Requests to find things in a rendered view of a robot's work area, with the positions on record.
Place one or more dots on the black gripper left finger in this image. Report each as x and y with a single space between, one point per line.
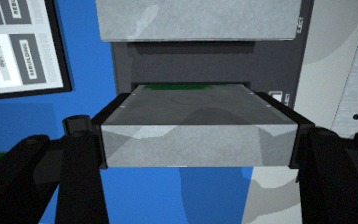
80 194

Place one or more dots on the black drive dock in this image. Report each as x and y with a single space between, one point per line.
273 67

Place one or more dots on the blue mat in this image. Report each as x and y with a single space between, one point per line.
133 195

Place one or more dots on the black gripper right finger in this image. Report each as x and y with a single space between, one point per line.
328 179

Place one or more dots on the black-framed status screen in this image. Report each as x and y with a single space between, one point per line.
32 58

